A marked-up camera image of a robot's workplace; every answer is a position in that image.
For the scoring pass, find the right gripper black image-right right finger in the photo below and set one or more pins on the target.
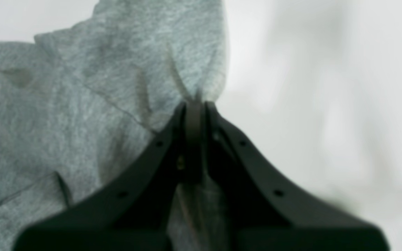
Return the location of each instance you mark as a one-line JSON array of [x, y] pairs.
[[268, 211]]

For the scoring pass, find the right gripper black image-right left finger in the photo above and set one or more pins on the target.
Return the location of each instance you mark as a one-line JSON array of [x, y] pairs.
[[130, 213]]

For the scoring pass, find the grey t-shirt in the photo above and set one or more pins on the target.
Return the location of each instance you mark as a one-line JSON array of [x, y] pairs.
[[78, 105]]

